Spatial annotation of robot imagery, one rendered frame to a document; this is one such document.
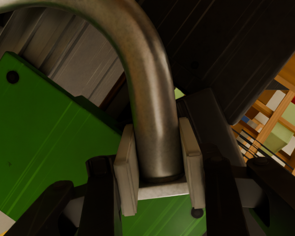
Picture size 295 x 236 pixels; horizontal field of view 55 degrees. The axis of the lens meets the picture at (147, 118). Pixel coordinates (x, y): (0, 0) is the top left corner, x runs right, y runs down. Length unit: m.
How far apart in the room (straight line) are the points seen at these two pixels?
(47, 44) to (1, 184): 0.12
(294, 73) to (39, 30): 0.85
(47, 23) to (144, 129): 0.13
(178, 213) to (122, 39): 0.14
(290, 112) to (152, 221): 3.56
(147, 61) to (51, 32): 0.11
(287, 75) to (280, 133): 2.52
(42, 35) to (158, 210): 0.17
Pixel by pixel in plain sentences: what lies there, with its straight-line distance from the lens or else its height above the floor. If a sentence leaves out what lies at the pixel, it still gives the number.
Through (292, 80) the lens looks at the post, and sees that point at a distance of 1.00.
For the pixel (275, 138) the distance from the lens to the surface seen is 3.48.
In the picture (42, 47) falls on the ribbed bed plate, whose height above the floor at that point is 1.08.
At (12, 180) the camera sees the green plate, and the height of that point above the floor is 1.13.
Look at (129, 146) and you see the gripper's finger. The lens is 0.16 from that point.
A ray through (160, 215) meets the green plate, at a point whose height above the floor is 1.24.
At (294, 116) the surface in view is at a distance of 3.76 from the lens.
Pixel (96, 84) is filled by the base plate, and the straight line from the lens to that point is 0.79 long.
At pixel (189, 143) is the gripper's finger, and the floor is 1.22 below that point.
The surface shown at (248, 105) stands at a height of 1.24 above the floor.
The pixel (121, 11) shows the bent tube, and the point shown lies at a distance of 0.18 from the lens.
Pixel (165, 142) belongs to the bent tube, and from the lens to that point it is 0.18.
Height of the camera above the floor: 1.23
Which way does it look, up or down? 13 degrees down
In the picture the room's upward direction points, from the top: 129 degrees clockwise
